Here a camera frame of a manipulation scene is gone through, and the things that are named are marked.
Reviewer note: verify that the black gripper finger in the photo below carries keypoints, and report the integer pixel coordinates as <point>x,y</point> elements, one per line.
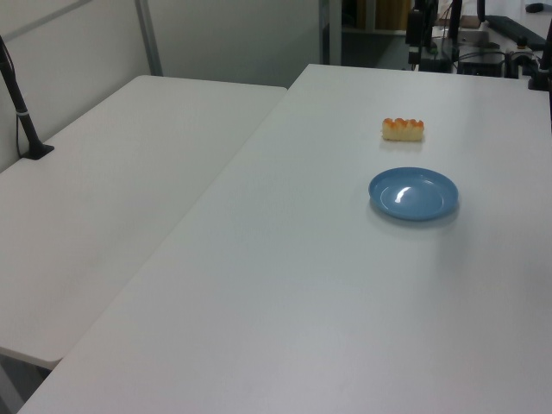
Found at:
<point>417,60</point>
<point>412,61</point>

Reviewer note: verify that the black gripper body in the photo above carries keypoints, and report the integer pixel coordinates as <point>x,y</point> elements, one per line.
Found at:
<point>415,28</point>

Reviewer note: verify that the bread with orange crust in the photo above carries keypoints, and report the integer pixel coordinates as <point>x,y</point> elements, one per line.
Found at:
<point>403,130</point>

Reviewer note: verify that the blue round plate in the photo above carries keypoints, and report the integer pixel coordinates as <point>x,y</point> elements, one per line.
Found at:
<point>413,194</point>

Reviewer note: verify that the black electronics box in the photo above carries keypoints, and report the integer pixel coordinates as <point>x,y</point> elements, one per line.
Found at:
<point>435,64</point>

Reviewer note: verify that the black vertical pole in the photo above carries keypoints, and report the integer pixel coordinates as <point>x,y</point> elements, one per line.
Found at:
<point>455,19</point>

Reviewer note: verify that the black keyboard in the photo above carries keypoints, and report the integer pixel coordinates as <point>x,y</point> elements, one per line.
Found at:
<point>513,30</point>

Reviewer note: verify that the emergency stop button box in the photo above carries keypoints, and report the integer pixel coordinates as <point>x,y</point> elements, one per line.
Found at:
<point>522,45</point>

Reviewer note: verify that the black computer mouse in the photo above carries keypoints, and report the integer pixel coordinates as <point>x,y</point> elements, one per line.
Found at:
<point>535,7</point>

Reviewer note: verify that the black clamp stand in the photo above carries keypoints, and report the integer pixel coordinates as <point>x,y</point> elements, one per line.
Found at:
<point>541,75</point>

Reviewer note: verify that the grey metal partition post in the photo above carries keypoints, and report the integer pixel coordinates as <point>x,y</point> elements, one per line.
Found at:
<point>149,36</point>

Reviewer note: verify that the black camera stand pole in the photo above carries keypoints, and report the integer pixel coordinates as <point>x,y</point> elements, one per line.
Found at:
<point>21,116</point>

